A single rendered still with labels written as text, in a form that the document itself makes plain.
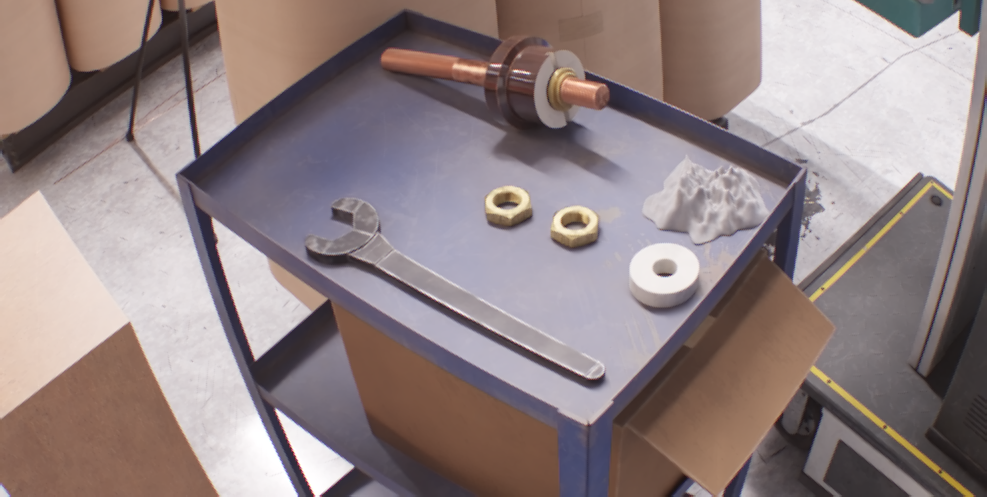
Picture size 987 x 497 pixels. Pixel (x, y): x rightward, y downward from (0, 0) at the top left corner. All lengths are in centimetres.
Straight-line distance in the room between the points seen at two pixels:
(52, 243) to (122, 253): 147
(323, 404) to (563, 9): 83
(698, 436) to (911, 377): 80
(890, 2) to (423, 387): 76
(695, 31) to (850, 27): 121
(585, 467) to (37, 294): 68
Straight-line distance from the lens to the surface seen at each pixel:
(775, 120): 286
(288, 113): 140
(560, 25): 193
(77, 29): 320
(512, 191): 119
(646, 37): 211
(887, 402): 174
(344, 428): 147
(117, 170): 306
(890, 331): 186
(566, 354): 102
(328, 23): 158
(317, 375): 155
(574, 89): 122
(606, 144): 127
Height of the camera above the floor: 164
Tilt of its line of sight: 40 degrees down
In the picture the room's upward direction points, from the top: 5 degrees counter-clockwise
